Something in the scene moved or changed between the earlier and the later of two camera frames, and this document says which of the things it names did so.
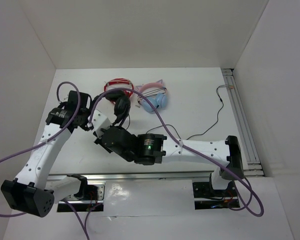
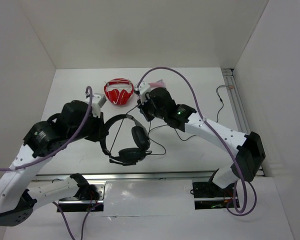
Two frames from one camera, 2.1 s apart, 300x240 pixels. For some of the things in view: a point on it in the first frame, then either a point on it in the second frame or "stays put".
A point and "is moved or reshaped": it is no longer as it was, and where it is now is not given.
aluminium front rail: [135, 175] stays put
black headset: [122, 107] is moved or reshaped
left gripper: [83, 127] → [101, 130]
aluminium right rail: [253, 167] stays put
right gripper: [98, 142] → [143, 109]
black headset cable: [128, 124] is moved or reshaped
